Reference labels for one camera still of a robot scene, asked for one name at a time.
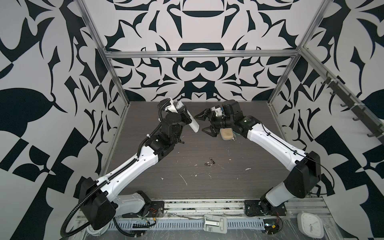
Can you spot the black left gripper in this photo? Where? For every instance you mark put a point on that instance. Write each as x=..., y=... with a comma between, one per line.
x=183, y=117

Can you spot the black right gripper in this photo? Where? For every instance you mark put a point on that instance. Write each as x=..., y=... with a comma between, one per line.
x=208, y=113

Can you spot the white remote control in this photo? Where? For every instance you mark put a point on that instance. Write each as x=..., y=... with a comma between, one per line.
x=187, y=117

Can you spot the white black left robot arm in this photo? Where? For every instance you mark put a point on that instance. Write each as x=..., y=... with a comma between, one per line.
x=99, y=199

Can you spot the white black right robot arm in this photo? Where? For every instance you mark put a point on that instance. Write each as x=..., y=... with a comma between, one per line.
x=305, y=168

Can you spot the beige oblong sponge block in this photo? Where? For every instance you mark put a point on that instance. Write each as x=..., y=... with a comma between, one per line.
x=227, y=134

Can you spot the small circuit board green LED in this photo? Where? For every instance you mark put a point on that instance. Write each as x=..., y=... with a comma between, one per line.
x=273, y=226

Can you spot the square white clock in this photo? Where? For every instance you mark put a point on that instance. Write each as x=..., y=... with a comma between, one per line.
x=310, y=225

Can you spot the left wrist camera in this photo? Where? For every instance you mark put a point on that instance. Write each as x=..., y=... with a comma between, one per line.
x=170, y=107

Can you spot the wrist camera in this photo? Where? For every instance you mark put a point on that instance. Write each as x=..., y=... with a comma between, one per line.
x=218, y=111
x=170, y=107

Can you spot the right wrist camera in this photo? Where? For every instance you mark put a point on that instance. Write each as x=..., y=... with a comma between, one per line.
x=218, y=111

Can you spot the white bracket plate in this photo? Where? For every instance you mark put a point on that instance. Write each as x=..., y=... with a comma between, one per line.
x=215, y=224

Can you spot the white slotted cable duct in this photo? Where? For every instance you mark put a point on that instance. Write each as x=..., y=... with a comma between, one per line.
x=185, y=224

